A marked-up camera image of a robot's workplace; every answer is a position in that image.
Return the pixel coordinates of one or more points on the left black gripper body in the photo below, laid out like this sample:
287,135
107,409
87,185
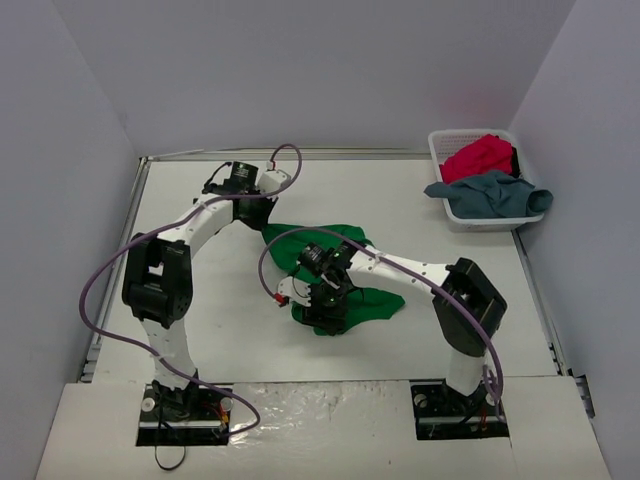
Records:
256,214

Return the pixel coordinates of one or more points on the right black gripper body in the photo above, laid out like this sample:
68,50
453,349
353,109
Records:
326,315

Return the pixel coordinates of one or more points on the green t shirt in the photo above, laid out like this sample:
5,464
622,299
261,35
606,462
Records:
330,254

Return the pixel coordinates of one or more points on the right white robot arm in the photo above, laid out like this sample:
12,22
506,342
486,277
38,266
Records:
468,307

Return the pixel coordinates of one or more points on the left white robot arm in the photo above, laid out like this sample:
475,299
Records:
158,281

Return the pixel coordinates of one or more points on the grey-blue t shirt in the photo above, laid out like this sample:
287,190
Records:
493,195

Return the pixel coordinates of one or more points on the white perforated plastic basket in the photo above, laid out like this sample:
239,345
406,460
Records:
447,143

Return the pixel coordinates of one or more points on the pink-red t shirt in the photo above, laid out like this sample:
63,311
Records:
480,157

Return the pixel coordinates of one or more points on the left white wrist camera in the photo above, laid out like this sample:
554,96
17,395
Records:
273,180

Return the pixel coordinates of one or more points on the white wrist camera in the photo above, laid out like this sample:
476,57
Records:
273,180
291,289

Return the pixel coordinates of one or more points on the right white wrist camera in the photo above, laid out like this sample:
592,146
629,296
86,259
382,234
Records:
291,289

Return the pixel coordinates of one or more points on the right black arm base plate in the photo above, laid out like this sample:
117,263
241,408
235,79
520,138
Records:
442,414

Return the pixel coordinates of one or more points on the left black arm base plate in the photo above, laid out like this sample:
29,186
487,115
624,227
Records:
200,418

